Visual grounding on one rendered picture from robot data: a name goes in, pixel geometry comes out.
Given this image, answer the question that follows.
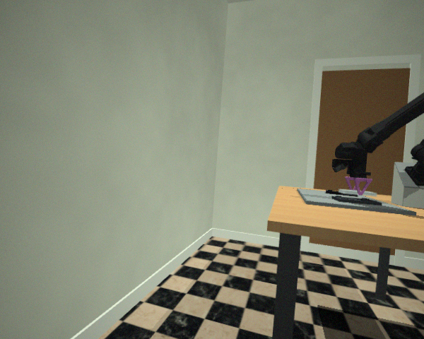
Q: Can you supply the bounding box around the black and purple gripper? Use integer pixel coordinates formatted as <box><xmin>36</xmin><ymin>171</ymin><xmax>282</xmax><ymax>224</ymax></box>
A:
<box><xmin>345</xmin><ymin>160</ymin><xmax>372</xmax><ymax>195</ymax></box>

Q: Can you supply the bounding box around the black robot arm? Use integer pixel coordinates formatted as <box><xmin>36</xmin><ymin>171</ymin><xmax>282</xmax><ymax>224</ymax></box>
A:
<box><xmin>332</xmin><ymin>93</ymin><xmax>424</xmax><ymax>186</ymax></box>

